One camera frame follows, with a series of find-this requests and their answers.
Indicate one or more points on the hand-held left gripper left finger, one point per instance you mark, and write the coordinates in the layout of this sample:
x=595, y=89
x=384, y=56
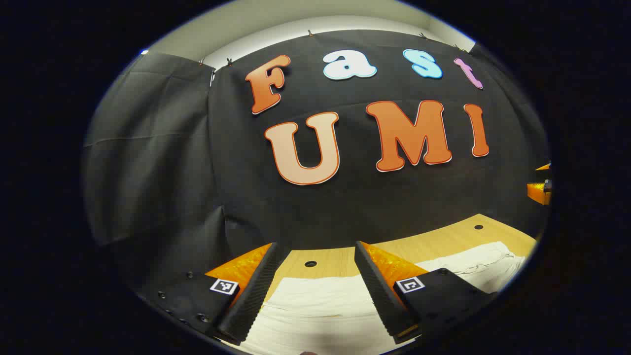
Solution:
x=256, y=291

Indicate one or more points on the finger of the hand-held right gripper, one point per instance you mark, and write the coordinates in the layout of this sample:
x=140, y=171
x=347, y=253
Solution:
x=538, y=193
x=545, y=167

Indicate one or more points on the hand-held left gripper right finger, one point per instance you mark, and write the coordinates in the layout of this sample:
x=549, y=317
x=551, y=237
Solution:
x=382, y=291

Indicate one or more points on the black backdrop cloth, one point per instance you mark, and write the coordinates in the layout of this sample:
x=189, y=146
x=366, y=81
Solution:
x=345, y=207

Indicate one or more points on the white jeans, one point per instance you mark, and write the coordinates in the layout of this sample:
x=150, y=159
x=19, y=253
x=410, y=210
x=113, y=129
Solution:
x=320, y=308

